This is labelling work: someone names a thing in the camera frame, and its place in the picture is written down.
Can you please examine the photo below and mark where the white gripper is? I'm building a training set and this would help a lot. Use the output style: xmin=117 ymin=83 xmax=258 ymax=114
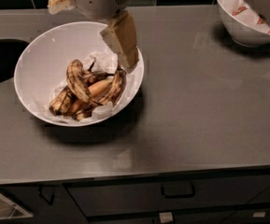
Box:
xmin=48 ymin=0 xmax=139 ymax=70

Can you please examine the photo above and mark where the spotted top banana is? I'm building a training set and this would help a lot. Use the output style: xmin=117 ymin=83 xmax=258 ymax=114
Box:
xmin=66 ymin=60 xmax=100 ymax=106

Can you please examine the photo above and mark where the spotted banana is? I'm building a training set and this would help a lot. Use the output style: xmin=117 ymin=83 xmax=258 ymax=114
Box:
xmin=66 ymin=60 xmax=100 ymax=106
xmin=98 ymin=67 xmax=126 ymax=105

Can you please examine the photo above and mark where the white paper in bowl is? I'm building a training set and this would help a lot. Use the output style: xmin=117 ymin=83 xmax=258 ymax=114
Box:
xmin=59 ymin=52 xmax=121 ymax=121

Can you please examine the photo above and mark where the dark back banana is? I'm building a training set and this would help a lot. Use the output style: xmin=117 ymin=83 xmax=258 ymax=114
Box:
xmin=82 ymin=62 xmax=111 ymax=86

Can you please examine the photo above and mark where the dark banana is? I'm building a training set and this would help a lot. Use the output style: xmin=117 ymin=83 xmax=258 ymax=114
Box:
xmin=50 ymin=86 xmax=74 ymax=116
xmin=82 ymin=62 xmax=111 ymax=86

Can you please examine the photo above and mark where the large white bowl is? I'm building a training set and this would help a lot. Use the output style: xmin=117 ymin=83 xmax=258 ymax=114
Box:
xmin=14 ymin=21 xmax=144 ymax=127

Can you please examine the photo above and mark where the spotted right banana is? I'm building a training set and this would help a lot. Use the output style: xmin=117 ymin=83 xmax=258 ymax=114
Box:
xmin=98 ymin=67 xmax=126 ymax=105

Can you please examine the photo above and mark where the yellow middle banana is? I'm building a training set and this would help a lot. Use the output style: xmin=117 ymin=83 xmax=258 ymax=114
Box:
xmin=66 ymin=78 xmax=112 ymax=116

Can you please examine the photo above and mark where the dark left banana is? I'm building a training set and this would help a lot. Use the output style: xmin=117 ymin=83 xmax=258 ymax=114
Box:
xmin=50 ymin=86 xmax=74 ymax=116

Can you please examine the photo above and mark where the white bowl with paper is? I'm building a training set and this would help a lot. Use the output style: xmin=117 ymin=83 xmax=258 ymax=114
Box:
xmin=217 ymin=0 xmax=270 ymax=48

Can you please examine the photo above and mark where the dark drawer front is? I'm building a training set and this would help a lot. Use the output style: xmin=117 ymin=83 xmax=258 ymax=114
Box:
xmin=67 ymin=175 xmax=270 ymax=217

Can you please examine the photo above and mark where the white drawer label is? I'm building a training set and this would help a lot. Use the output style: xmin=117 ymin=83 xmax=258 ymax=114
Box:
xmin=253 ymin=212 xmax=266 ymax=218
xmin=159 ymin=212 xmax=174 ymax=224

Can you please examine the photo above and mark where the white right drawer label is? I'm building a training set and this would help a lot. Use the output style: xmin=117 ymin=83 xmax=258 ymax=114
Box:
xmin=253 ymin=212 xmax=266 ymax=218

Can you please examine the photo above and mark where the black cabinet handle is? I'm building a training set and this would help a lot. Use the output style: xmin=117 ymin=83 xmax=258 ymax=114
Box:
xmin=37 ymin=186 xmax=54 ymax=205

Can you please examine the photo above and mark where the black drawer handle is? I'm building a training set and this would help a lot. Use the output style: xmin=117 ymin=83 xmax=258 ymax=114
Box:
xmin=161 ymin=184 xmax=195 ymax=199

